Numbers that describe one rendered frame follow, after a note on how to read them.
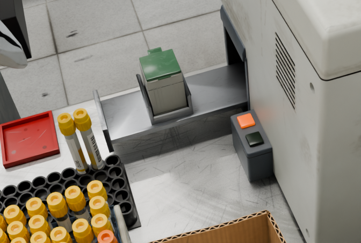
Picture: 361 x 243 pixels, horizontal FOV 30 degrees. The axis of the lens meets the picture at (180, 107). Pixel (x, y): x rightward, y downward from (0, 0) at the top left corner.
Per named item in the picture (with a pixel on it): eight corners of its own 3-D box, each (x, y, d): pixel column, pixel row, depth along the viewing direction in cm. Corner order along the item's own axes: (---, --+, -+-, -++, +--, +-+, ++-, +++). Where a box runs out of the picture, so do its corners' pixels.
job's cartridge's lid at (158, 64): (171, 47, 76) (170, 43, 76) (181, 74, 73) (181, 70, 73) (137, 56, 76) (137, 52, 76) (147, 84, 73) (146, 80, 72)
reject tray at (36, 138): (52, 114, 86) (51, 109, 85) (60, 152, 81) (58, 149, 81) (0, 128, 85) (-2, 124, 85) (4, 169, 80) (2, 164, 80)
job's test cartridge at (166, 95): (178, 85, 81) (171, 45, 76) (188, 112, 78) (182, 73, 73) (145, 94, 80) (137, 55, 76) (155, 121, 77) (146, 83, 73)
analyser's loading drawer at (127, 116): (258, 68, 84) (257, 37, 80) (277, 104, 79) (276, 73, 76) (99, 113, 82) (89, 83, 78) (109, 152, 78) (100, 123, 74)
